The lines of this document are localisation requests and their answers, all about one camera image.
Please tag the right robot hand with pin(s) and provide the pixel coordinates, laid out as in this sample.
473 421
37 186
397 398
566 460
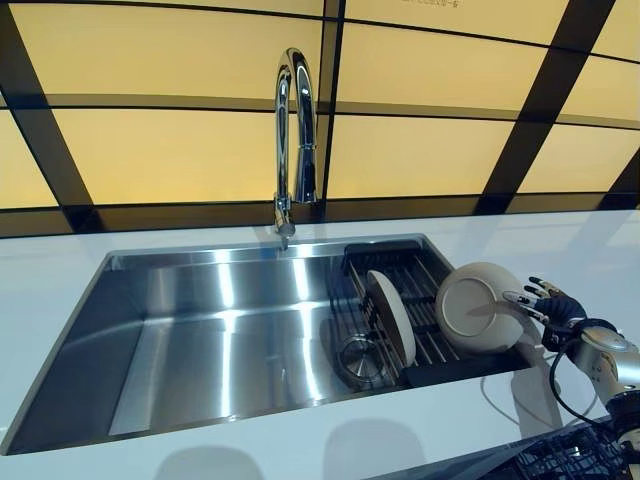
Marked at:
562 307

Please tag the beige ceramic plate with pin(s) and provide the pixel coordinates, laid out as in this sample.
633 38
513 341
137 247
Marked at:
397 320
465 310

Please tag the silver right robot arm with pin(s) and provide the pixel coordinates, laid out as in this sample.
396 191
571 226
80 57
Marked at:
607 347

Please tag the black dish drying rack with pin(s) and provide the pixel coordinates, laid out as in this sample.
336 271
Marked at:
425 305

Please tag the round steel sink strainer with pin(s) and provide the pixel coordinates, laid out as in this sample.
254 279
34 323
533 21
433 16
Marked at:
361 361

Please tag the chrome gooseneck faucet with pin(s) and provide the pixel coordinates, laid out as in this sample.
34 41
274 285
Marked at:
305 125

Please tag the stainless steel sink basin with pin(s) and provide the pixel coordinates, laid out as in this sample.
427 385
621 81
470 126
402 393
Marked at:
200 340

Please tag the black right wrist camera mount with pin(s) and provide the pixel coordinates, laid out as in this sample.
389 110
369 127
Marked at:
555 340

